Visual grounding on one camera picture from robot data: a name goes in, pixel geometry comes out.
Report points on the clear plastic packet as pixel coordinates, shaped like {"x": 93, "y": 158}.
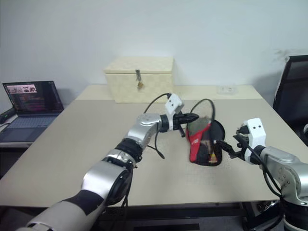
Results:
{"x": 227, "y": 89}

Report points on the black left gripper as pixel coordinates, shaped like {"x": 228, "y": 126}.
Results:
{"x": 180, "y": 118}

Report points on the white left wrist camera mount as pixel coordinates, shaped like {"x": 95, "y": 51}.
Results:
{"x": 173, "y": 104}

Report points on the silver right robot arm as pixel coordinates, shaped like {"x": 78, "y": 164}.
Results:
{"x": 284, "y": 158}

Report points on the cream lidded storage box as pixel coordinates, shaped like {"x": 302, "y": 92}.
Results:
{"x": 142, "y": 79}

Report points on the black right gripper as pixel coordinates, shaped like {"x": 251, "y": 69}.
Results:
{"x": 242, "y": 134}

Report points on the small brass padlock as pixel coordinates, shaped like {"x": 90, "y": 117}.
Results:
{"x": 140, "y": 85}

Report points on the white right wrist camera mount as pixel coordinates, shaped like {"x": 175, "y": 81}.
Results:
{"x": 256, "y": 131}

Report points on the small black device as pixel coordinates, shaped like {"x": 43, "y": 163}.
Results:
{"x": 6, "y": 116}

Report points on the red and black paddle case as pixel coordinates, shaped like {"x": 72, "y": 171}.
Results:
{"x": 195, "y": 142}

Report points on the black office chair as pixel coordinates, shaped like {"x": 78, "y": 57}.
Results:
{"x": 293, "y": 91}

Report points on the open grey laptop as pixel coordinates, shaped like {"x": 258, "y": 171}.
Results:
{"x": 33, "y": 103}

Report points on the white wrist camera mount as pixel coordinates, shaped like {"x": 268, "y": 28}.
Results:
{"x": 256, "y": 131}
{"x": 173, "y": 104}

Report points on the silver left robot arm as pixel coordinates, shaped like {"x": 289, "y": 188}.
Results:
{"x": 142, "y": 130}

